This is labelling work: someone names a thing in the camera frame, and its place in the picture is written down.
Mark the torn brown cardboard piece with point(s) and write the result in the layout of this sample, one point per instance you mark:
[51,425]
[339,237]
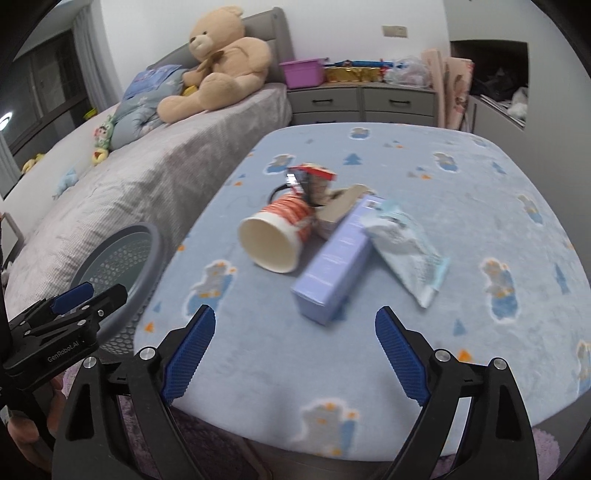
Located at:
[340,202]

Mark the small blue plush toy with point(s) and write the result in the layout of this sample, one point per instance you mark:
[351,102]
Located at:
[68,180]

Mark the red white paper cup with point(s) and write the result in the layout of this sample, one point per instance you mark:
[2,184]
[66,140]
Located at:
[275,236]

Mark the grey perforated trash bin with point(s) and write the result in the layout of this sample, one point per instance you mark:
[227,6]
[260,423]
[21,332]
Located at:
[134,258]

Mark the large tan teddy bear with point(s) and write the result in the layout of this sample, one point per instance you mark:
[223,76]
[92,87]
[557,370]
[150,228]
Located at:
[231,66]

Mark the pink rolled mats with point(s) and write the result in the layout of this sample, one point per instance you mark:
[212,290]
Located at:
[452,80]

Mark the purple fluffy rug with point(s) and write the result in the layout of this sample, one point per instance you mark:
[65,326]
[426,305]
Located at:
[208,442]

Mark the light blue patterned blanket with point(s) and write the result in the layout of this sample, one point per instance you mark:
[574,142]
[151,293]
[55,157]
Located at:
[515,289]

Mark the red silver snack wrapper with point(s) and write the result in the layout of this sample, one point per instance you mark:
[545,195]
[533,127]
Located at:
[310,182]

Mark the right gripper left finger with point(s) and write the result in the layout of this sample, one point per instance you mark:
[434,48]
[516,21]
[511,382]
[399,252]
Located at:
[156,376]

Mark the gold gift boxes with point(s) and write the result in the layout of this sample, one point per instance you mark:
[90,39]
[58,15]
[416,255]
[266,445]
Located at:
[356,71]

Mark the grey drawer cabinet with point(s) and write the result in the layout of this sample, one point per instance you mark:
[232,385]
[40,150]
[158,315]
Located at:
[369,102]

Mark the lavender cardboard box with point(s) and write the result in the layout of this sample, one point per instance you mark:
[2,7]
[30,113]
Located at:
[328,279]

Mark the yellow plush toy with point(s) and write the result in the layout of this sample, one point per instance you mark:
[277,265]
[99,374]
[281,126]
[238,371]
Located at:
[30,163]

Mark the small green doll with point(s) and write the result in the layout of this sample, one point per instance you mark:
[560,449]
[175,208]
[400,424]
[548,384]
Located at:
[102,140]

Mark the grey curtain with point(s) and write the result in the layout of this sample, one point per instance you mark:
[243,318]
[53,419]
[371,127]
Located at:
[92,50]

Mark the wall socket plate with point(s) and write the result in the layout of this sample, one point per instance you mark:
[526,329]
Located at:
[395,31]

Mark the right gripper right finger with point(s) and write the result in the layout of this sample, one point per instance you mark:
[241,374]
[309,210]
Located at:
[497,440]

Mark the light blue wipes packet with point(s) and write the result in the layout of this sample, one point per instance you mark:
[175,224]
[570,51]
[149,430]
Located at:
[404,245]

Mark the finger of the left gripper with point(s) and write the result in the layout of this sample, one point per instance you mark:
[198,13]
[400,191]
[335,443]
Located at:
[70,332]
[46,310]

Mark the clear plastic bag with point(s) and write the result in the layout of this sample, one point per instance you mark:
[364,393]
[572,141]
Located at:
[409,71]

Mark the blue folded quilt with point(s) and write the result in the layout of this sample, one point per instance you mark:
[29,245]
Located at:
[136,114]

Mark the grey checked bed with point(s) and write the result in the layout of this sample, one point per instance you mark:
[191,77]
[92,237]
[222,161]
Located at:
[166,178]

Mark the purple plastic tub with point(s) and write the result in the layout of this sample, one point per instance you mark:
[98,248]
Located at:
[304,73]

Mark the person's left hand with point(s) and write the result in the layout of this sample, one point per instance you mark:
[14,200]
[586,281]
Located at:
[25,434]

